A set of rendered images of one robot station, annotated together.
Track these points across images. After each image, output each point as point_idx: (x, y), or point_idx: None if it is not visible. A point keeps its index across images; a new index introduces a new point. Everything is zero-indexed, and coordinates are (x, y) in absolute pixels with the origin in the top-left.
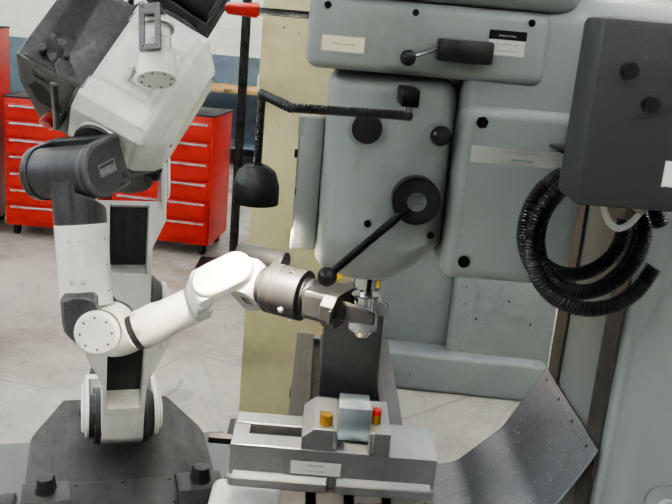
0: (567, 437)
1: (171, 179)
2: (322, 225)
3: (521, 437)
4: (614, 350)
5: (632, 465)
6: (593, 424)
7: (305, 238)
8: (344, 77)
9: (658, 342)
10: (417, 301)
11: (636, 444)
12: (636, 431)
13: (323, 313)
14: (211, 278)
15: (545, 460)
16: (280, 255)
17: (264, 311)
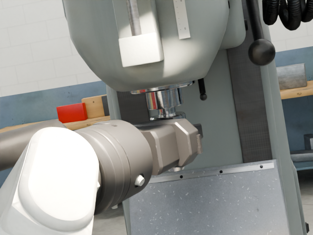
0: (231, 181)
1: None
2: (203, 2)
3: (172, 229)
4: (261, 83)
5: (289, 155)
6: (256, 150)
7: (160, 43)
8: None
9: (274, 64)
10: None
11: (286, 139)
12: (284, 130)
13: (193, 142)
14: (66, 186)
15: (229, 210)
16: (57, 123)
17: (109, 207)
